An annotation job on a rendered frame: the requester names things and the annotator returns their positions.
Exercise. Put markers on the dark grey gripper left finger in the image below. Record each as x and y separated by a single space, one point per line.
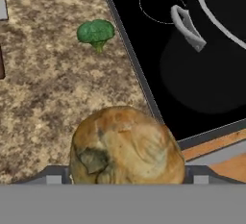
53 175

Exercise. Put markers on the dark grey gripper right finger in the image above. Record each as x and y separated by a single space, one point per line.
200 175

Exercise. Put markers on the brown onion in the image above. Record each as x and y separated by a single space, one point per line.
126 146

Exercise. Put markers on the green broccoli floret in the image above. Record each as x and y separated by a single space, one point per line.
95 33

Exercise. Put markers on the orange wooden cupboard front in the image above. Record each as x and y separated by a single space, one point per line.
221 157

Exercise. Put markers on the dark brown object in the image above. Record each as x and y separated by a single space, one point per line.
1 62

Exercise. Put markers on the black hob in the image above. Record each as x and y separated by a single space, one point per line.
150 58

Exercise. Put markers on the grey flat object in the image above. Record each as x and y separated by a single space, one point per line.
3 8

